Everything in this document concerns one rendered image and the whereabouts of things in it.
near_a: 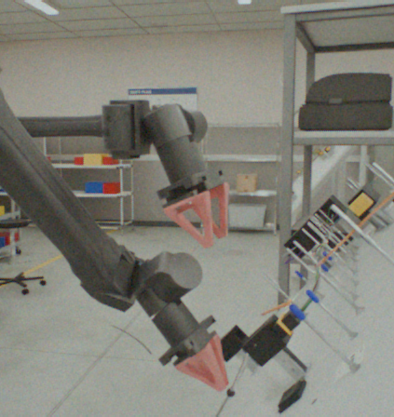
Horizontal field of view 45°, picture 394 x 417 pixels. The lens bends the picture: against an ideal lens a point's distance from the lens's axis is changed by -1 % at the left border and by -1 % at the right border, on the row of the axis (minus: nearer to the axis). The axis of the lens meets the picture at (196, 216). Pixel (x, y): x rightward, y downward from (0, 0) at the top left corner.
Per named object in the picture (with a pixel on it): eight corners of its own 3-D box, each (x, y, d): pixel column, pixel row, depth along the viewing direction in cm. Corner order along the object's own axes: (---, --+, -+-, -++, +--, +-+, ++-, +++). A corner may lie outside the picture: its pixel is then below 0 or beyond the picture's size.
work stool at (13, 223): (-22, 288, 482) (-27, 221, 472) (33, 277, 519) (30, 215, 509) (-5, 301, 440) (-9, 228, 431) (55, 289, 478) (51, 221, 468)
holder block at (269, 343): (269, 354, 72) (250, 335, 73) (293, 332, 70) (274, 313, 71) (261, 368, 69) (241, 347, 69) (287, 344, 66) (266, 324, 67)
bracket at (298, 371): (301, 371, 71) (276, 347, 72) (312, 363, 70) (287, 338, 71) (293, 388, 67) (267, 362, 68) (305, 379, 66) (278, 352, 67)
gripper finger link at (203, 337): (246, 369, 75) (210, 321, 76) (230, 394, 69) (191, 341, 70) (215, 387, 78) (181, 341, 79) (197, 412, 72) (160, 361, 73)
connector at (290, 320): (280, 335, 70) (271, 325, 71) (305, 315, 68) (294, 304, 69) (277, 343, 67) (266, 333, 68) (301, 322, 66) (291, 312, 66)
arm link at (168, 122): (132, 114, 68) (167, 95, 65) (154, 114, 74) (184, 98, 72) (152, 158, 68) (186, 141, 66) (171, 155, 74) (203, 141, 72)
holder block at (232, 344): (232, 388, 110) (201, 356, 111) (268, 356, 106) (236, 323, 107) (226, 397, 105) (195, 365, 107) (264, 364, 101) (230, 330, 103)
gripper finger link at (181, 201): (241, 231, 70) (216, 171, 70) (224, 243, 64) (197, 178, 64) (202, 245, 73) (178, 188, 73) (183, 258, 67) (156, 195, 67)
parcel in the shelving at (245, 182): (235, 192, 770) (236, 174, 765) (237, 190, 810) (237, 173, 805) (255, 193, 764) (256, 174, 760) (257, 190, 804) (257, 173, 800)
